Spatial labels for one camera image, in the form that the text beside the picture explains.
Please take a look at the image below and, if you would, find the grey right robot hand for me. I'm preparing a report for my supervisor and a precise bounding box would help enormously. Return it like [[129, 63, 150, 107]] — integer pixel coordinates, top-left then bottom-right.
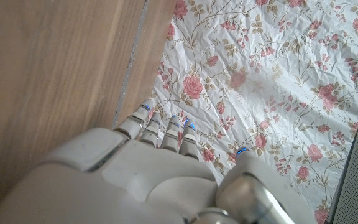
[[0, 98, 318, 224]]

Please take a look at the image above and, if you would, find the grey tape strip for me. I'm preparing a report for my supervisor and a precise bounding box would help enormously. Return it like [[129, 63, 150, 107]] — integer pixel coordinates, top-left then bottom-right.
[[112, 0, 150, 129]]

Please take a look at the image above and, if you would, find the floral print backdrop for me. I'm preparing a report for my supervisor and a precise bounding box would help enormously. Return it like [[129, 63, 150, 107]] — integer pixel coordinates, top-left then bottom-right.
[[150, 0, 358, 224]]

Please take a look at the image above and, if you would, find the black backdrop pole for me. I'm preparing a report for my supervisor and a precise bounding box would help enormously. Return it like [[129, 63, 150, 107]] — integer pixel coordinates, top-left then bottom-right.
[[324, 76, 358, 224]]

